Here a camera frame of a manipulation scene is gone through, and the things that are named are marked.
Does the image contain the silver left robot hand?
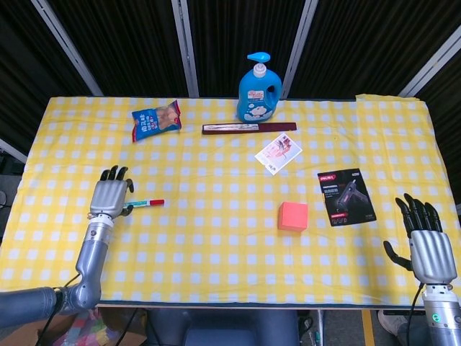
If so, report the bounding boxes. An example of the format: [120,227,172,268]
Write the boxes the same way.
[89,164,135,219]

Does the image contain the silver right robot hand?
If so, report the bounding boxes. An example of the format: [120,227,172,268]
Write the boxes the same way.
[382,192,458,286]

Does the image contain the red capped white marker pen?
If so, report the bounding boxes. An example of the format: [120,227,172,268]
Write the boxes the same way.
[124,198,166,210]

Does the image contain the orange red cube block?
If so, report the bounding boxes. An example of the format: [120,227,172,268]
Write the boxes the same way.
[277,201,310,232]

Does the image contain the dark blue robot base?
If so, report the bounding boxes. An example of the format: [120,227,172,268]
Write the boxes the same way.
[146,308,300,346]

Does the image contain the white shoe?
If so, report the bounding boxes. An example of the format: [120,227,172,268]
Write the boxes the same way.
[377,309,410,338]

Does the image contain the blue snack bag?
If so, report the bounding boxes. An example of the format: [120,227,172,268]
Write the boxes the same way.
[131,99,183,143]

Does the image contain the black glue gun card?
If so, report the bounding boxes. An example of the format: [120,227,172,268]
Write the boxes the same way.
[317,168,377,228]

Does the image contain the yellow white checkered tablecloth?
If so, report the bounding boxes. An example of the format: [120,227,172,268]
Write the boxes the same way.
[0,93,461,303]

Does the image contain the colourful foam pieces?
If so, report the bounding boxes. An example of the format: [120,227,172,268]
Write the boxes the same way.
[53,310,120,346]

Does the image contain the black pleated curtain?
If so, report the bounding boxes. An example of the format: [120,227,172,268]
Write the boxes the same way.
[0,0,461,152]

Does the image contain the brown cardboard box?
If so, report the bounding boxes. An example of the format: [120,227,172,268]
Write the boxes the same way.
[0,312,147,346]

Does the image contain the white printed postcard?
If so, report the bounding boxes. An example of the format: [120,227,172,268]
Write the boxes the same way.
[254,132,302,177]

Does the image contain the blue detergent bottle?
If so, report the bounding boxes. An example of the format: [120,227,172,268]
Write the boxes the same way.
[236,52,283,123]

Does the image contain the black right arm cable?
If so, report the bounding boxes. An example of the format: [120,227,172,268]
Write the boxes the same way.
[406,283,426,346]

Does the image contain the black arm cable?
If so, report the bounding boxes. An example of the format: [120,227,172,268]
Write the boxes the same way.
[406,283,426,346]
[35,273,82,346]

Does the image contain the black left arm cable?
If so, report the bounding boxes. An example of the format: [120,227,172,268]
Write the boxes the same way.
[35,273,82,346]

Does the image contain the white metal frame post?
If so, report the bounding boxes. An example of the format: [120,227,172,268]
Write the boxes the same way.
[171,0,200,98]
[398,34,461,98]
[280,0,320,100]
[30,0,105,97]

